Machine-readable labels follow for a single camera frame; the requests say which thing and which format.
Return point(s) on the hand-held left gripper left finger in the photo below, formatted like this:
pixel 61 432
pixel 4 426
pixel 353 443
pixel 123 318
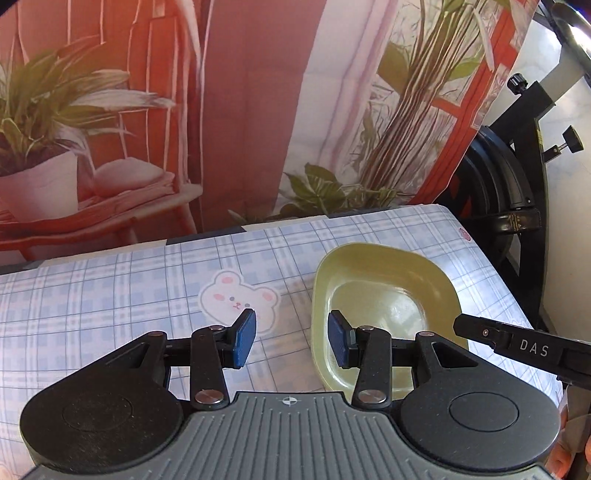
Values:
pixel 244 339

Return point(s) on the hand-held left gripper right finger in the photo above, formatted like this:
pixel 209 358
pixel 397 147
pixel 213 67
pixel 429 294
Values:
pixel 338 339

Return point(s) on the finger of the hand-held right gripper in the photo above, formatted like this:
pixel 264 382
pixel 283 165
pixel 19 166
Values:
pixel 508 342

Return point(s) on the green plate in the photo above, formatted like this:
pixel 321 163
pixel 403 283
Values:
pixel 392 286

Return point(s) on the blue plaid bear tablecloth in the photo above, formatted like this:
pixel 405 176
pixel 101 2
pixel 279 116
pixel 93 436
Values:
pixel 115 300

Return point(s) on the black exercise bike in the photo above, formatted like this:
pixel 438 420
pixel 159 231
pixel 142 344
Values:
pixel 498 184

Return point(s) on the printed plant backdrop cloth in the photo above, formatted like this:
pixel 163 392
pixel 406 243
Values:
pixel 240 115

